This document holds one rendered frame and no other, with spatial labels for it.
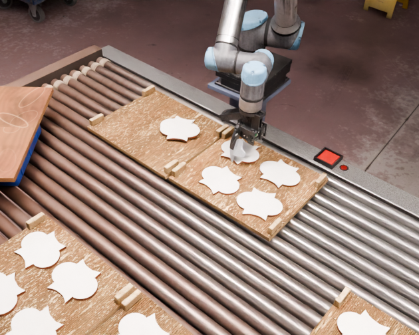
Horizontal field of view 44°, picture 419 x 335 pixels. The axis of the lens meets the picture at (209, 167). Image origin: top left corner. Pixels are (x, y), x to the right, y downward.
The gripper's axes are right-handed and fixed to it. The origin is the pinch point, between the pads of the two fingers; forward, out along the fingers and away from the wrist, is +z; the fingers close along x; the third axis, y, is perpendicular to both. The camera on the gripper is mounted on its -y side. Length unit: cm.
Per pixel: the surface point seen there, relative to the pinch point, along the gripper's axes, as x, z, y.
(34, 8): 117, 86, -304
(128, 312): -70, 1, 17
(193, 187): -24.1, 1.0, -1.0
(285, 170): 2.1, -0.3, 17.7
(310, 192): -0.6, 0.3, 29.4
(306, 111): 161, 96, -53
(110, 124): -19, 2, -47
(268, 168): -0.9, -0.2, 12.6
